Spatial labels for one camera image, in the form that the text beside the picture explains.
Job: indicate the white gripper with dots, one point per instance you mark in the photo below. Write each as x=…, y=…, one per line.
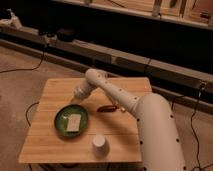
x=82, y=91

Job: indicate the green ceramic bowl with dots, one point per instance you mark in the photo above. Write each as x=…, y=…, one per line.
x=61, y=120

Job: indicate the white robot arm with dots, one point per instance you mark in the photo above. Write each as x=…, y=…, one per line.
x=160, y=145

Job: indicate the white block in bowl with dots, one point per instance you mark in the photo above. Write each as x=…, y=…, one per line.
x=74, y=123

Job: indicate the dark red chili pepper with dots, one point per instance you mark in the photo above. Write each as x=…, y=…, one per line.
x=107, y=108

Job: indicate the white paper cup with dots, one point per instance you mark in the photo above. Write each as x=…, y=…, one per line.
x=100, y=146

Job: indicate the wooden table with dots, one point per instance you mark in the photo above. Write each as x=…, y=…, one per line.
x=43, y=145

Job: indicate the dark round object on ledge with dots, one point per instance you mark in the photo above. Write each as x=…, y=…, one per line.
x=66, y=35

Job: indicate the white object on ledge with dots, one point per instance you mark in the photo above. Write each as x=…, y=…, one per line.
x=8, y=18

